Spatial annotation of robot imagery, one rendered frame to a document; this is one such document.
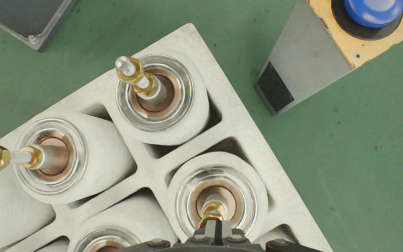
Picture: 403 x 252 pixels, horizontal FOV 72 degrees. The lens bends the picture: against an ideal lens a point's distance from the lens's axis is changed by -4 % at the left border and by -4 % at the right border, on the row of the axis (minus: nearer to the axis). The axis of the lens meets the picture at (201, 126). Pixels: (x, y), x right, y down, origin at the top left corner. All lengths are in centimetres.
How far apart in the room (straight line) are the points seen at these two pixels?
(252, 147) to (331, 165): 24
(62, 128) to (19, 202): 11
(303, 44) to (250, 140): 13
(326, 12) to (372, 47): 4
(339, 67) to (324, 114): 31
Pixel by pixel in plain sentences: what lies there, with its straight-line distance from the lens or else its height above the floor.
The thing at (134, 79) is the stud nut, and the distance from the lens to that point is 20.
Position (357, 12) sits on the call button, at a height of 33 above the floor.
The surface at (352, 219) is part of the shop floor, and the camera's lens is 58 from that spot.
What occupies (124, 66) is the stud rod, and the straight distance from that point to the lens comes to 19.
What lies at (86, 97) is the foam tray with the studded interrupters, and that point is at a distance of 38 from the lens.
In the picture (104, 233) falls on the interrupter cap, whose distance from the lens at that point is 29.
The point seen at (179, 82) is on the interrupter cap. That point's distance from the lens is 27.
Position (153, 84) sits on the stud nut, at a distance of 23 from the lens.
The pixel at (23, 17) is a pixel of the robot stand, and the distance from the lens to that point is 59.
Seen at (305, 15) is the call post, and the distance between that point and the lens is 25.
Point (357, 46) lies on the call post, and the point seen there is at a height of 31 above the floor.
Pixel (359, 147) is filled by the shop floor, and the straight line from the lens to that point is 57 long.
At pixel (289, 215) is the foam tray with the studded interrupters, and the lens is 35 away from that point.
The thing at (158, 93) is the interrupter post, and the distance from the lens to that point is 25.
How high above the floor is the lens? 52
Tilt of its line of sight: 84 degrees down
